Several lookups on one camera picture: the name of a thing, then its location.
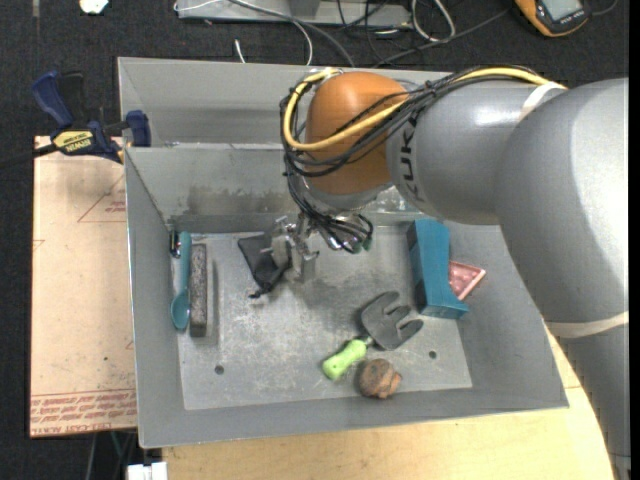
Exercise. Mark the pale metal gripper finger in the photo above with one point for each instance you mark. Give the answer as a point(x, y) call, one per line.
point(309, 267)
point(281, 255)

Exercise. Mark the black cloth pouch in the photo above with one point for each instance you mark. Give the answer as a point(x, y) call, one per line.
point(259, 264)

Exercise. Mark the grey metal bin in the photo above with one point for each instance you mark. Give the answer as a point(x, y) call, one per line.
point(280, 348)

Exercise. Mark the grey speckled flat block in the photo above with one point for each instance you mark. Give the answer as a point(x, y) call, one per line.
point(198, 288)

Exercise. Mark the teal plastic spoon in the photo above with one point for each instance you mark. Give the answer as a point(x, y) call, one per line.
point(180, 308)

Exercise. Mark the teal box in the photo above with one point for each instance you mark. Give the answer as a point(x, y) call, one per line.
point(431, 268)

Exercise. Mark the brown round toy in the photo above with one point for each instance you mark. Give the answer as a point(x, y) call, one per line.
point(377, 379)

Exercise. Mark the pink triangular packet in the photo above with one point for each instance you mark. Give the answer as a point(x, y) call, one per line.
point(467, 277)

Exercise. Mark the brown cardboard board, red print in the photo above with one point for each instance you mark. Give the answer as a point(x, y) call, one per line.
point(80, 288)

